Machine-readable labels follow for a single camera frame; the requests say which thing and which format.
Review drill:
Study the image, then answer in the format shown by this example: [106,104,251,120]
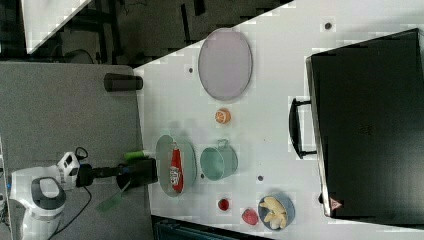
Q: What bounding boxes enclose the black cylinder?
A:
[104,73,143,92]

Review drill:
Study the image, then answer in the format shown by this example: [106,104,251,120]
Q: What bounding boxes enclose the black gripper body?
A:
[76,164,99,187]

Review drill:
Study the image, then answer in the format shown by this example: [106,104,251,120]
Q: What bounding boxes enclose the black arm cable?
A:
[48,146,93,240]

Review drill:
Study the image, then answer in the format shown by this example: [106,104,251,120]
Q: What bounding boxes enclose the green metal pot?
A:
[200,139,238,181]

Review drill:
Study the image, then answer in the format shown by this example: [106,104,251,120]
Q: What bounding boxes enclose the lilac oval plate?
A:
[198,28,253,101]

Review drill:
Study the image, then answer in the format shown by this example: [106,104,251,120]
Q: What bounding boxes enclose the red plush ketchup bottle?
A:
[170,142,184,193]

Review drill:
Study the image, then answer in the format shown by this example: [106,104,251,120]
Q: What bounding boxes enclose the green marker tool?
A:
[124,150,154,161]

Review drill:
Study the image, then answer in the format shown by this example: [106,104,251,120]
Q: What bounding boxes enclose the black utensil holder cup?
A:
[116,158,158,190]

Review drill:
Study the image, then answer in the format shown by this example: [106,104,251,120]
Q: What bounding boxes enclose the black oven with handle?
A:
[305,28,424,229]

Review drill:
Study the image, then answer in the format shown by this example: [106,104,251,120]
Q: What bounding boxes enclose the green spatula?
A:
[96,183,130,213]

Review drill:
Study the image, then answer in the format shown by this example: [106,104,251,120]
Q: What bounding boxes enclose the red strawberry toy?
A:
[242,209,258,226]

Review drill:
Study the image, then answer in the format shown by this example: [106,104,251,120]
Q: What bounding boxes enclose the blue bowl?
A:
[257,193,295,231]

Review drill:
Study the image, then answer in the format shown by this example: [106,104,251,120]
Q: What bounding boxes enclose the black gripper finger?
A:
[92,166,128,177]

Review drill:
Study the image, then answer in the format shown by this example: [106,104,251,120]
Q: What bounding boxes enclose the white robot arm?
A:
[9,152,129,240]

